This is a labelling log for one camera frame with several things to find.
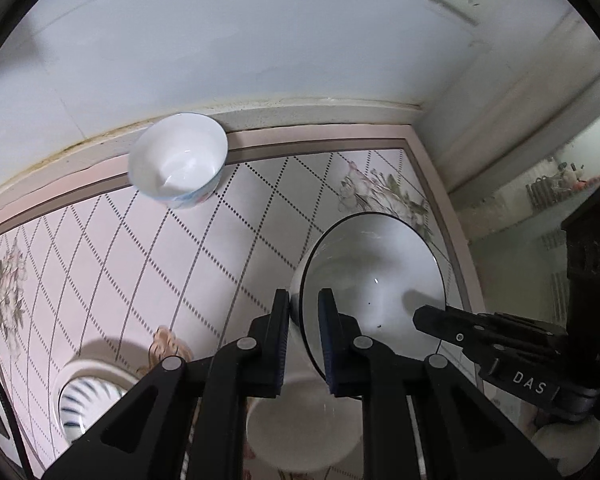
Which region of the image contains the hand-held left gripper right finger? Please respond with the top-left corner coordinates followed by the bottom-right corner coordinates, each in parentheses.
top-left (317, 287), bottom-right (563, 480)

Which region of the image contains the white bowl black rim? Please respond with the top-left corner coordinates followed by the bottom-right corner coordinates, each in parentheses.
top-left (289, 211), bottom-right (448, 381)

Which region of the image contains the striped rim plate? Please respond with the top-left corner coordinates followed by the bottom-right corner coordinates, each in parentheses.
top-left (57, 379), bottom-right (131, 441)

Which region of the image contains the white bowl blue pattern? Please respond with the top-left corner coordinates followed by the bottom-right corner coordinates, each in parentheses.
top-left (127, 112), bottom-right (229, 210)

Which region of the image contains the printed floral tablecloth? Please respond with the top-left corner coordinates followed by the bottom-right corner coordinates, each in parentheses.
top-left (0, 132), bottom-right (486, 480)

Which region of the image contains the blue striped white bowl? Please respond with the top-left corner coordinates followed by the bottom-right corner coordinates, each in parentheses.
top-left (50, 359), bottom-right (146, 443)

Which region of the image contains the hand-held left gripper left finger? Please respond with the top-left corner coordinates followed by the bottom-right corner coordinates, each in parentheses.
top-left (42, 288), bottom-right (292, 480)

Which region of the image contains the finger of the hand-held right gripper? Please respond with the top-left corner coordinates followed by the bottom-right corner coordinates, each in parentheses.
top-left (412, 304), bottom-right (486, 361)

